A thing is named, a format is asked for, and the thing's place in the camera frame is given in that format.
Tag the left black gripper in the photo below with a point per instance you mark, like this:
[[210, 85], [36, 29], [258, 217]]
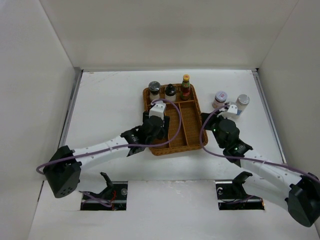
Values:
[[163, 131]]

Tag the tall blue-label shaker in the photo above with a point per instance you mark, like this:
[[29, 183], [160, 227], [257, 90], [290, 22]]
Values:
[[242, 102]]

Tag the brown wicker divided basket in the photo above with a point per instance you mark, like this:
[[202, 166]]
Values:
[[188, 132]]

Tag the red sauce bottle yellow cap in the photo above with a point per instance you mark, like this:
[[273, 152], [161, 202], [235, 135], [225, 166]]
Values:
[[185, 90]]

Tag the left aluminium frame rail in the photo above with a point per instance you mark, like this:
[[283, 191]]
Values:
[[70, 107]]

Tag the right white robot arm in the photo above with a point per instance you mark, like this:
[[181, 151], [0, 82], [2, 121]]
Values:
[[292, 189]]

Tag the right aluminium frame rail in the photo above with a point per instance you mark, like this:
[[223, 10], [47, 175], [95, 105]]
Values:
[[267, 111]]

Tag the right spice jar white lid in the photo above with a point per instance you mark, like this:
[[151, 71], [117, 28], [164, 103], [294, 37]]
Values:
[[219, 99]]

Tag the aluminium frame rail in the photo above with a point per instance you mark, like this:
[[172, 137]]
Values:
[[70, 107], [267, 111]]

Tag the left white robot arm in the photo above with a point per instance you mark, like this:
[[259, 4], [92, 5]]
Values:
[[63, 171]]

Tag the black-top salt grinder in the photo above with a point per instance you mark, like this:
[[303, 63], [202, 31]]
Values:
[[170, 93]]

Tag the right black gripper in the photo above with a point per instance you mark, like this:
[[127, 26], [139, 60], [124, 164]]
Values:
[[214, 117]]

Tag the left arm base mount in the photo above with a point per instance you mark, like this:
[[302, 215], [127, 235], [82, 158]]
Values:
[[113, 197]]

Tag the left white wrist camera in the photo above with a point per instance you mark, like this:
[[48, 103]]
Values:
[[157, 109]]

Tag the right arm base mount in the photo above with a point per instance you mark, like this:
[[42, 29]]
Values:
[[231, 195]]

